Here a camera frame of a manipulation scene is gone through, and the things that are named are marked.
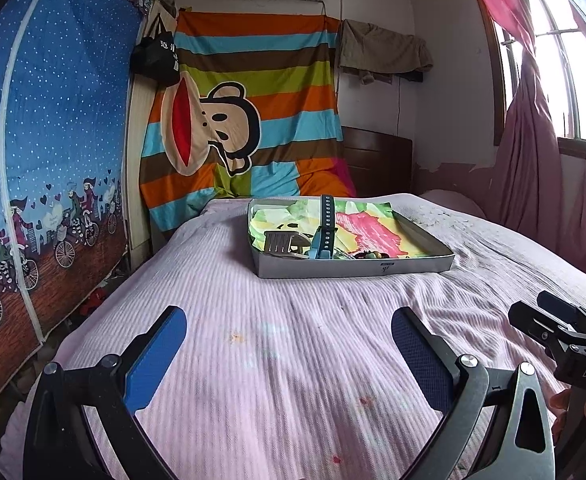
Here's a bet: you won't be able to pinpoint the colourful paper lining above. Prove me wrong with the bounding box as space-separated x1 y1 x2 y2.
250 199 446 261

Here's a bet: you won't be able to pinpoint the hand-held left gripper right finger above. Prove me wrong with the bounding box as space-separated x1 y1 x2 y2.
390 306 556 480

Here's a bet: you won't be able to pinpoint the red cloth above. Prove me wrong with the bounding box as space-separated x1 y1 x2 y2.
80 291 107 317

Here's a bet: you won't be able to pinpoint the pink curtain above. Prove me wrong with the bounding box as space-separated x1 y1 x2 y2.
460 0 586 291

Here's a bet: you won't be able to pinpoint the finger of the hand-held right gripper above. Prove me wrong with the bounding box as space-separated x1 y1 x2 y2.
508 301 576 358
537 290 586 341

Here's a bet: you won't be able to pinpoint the silver hair claw clip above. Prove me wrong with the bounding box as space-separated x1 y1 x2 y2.
264 230 315 260

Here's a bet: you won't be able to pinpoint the window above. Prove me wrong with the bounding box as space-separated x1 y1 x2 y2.
493 0 586 147

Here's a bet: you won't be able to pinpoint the black bag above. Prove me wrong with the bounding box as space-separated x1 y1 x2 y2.
130 15 182 87

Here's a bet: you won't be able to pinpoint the blue printed wardrobe cover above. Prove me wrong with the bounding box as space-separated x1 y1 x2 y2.
0 0 147 421

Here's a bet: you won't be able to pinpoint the olive hanging clothes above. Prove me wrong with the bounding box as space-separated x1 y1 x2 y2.
335 19 434 86

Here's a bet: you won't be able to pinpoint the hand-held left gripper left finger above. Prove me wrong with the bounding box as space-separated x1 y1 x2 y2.
22 305 189 480

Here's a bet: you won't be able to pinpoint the dark wooden headboard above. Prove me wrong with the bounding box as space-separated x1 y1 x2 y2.
342 126 414 199

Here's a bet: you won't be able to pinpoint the grey tin box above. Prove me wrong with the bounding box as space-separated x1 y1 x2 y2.
247 197 456 279

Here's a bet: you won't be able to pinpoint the pink ribbed bed sheet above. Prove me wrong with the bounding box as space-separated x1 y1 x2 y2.
0 189 586 480

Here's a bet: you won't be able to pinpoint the white wooden panel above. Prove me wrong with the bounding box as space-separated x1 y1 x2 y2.
123 75 155 272

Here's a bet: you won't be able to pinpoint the teal smart watch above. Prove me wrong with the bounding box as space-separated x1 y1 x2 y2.
309 194 337 262

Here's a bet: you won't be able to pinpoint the person's right hand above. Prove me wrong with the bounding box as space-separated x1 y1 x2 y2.
549 389 586 441

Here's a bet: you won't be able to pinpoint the striped cartoon monkey blanket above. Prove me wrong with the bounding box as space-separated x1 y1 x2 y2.
138 10 359 247

